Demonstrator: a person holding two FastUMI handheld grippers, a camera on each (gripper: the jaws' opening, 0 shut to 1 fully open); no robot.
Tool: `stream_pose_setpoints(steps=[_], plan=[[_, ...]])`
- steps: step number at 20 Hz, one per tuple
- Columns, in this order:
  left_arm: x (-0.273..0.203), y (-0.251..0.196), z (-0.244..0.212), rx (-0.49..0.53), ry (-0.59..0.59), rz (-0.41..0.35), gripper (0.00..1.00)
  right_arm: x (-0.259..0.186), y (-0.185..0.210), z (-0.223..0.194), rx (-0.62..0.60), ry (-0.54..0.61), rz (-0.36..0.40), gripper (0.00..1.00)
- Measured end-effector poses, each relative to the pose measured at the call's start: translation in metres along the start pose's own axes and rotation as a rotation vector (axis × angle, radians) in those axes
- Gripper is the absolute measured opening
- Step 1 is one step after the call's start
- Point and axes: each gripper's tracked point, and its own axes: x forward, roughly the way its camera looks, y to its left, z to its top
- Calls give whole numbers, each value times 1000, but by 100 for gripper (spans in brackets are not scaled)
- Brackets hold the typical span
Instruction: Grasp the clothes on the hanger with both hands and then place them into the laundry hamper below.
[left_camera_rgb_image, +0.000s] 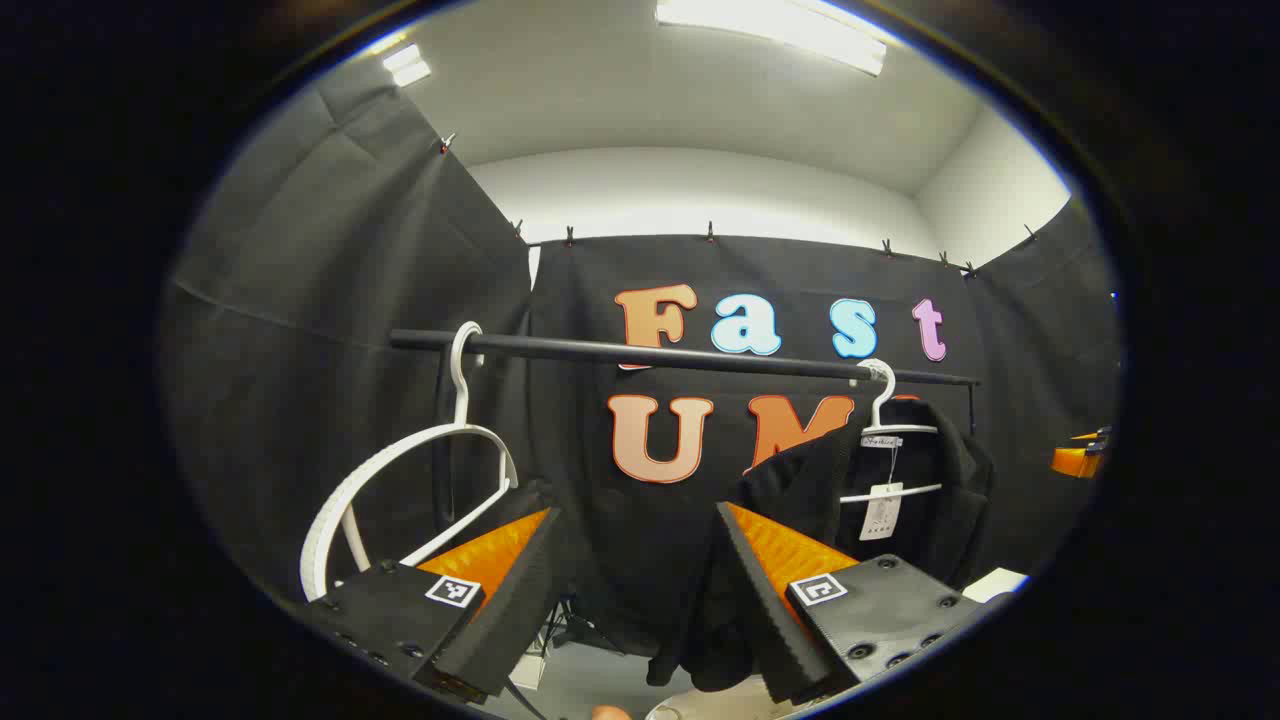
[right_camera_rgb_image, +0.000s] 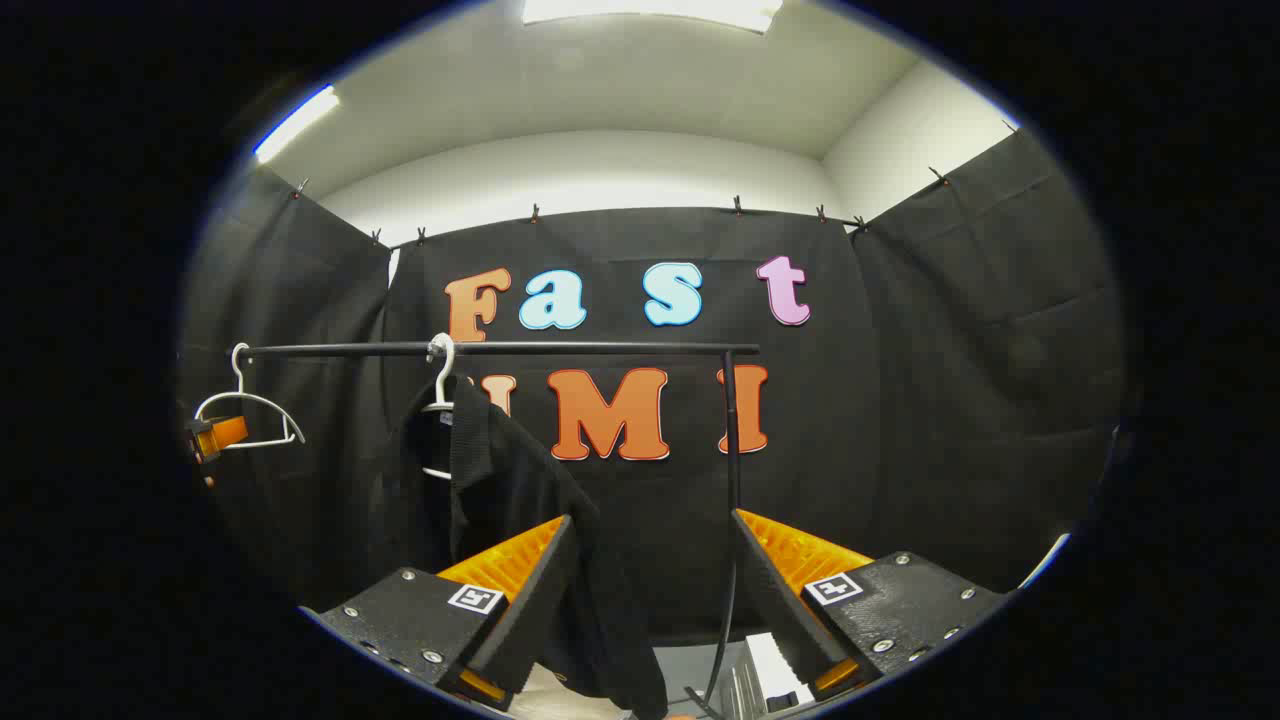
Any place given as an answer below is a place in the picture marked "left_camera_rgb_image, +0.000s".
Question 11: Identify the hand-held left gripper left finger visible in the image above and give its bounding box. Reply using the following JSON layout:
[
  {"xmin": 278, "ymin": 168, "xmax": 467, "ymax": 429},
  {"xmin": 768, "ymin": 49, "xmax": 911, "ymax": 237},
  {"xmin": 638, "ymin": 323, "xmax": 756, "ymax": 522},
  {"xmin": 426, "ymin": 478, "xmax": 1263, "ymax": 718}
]
[{"xmin": 303, "ymin": 506, "xmax": 566, "ymax": 701}]

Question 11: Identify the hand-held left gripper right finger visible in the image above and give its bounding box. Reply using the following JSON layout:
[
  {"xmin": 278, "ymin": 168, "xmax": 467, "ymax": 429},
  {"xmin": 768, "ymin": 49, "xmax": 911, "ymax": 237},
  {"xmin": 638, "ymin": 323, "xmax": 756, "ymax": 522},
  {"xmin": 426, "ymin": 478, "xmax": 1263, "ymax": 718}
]
[{"xmin": 713, "ymin": 501, "xmax": 988, "ymax": 706}]

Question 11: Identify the white round laundry hamper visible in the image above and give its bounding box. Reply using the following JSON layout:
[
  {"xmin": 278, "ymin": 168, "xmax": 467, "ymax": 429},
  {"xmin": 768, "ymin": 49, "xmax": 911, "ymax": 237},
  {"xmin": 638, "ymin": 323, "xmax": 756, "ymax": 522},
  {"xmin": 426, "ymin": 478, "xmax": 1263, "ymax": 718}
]
[{"xmin": 645, "ymin": 678, "xmax": 801, "ymax": 720}]

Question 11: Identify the black knit garment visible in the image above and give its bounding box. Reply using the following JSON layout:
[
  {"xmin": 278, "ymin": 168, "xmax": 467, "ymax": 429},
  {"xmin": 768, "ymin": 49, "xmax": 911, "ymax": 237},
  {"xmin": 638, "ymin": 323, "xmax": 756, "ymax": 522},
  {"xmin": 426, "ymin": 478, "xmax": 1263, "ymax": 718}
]
[{"xmin": 645, "ymin": 398, "xmax": 996, "ymax": 693}]

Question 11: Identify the white plastic hanger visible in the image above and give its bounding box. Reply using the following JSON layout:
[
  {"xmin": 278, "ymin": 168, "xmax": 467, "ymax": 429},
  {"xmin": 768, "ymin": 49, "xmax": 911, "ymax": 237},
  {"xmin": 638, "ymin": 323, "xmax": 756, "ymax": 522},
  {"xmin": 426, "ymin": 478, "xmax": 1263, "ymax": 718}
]
[
  {"xmin": 300, "ymin": 320, "xmax": 521, "ymax": 603},
  {"xmin": 838, "ymin": 357, "xmax": 945, "ymax": 505}
]

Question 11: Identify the black clothes rack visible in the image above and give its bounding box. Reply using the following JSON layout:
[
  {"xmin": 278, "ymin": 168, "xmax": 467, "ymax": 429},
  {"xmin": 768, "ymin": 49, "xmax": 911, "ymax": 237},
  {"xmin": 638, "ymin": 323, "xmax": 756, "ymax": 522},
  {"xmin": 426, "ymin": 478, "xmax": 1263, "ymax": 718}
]
[{"xmin": 388, "ymin": 328, "xmax": 983, "ymax": 536}]

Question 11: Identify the white box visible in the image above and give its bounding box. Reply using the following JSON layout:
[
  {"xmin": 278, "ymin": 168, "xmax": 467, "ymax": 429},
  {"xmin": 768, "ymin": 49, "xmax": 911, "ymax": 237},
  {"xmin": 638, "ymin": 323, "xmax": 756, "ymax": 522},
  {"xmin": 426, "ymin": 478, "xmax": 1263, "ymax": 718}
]
[{"xmin": 508, "ymin": 648, "xmax": 551, "ymax": 693}]

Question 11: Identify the black tripod stand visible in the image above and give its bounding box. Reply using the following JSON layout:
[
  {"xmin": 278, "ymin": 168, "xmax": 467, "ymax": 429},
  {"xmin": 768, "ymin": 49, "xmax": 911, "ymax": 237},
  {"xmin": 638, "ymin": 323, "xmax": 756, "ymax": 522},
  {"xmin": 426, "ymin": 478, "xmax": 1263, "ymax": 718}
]
[{"xmin": 545, "ymin": 595, "xmax": 611, "ymax": 656}]

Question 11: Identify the white paper hang tag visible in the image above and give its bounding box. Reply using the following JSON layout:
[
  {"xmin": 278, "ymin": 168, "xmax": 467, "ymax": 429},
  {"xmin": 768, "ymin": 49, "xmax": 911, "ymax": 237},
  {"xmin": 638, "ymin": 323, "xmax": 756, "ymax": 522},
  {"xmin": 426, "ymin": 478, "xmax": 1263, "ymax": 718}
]
[{"xmin": 860, "ymin": 483, "xmax": 905, "ymax": 543}]

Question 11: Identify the black backdrop cloth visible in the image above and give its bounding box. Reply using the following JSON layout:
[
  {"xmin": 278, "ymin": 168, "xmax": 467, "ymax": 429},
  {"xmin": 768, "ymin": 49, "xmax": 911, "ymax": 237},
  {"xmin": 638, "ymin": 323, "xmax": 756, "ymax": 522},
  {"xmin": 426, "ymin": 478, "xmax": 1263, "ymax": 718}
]
[{"xmin": 160, "ymin": 55, "xmax": 1121, "ymax": 661}]

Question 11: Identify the long ceiling light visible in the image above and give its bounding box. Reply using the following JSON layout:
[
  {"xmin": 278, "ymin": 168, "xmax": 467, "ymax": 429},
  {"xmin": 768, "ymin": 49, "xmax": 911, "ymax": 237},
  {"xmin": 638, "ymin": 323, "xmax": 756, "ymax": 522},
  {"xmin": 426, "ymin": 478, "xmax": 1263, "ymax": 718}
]
[
  {"xmin": 382, "ymin": 43, "xmax": 433, "ymax": 89},
  {"xmin": 655, "ymin": 0, "xmax": 889, "ymax": 78}
]

